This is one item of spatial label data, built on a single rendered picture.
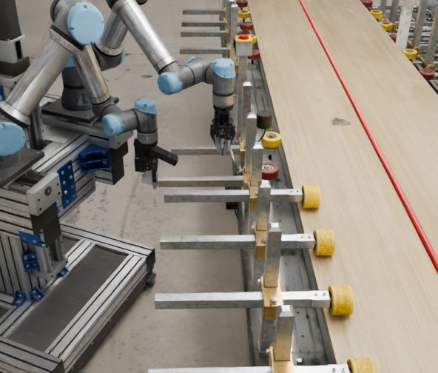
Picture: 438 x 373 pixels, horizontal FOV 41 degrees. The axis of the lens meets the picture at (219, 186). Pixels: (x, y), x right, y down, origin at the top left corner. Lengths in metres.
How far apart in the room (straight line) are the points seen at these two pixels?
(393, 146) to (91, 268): 1.48
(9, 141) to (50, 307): 1.04
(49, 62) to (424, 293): 1.28
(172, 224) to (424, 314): 2.02
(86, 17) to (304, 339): 1.20
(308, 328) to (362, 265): 0.31
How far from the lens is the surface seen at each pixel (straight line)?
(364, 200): 2.12
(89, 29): 1.86
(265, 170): 2.22
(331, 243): 1.80
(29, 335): 2.63
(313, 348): 1.95
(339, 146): 2.44
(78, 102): 2.40
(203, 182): 2.24
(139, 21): 2.03
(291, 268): 2.22
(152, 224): 3.47
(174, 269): 3.15
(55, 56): 1.87
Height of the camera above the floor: 2.06
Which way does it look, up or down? 33 degrees down
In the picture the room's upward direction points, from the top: 1 degrees clockwise
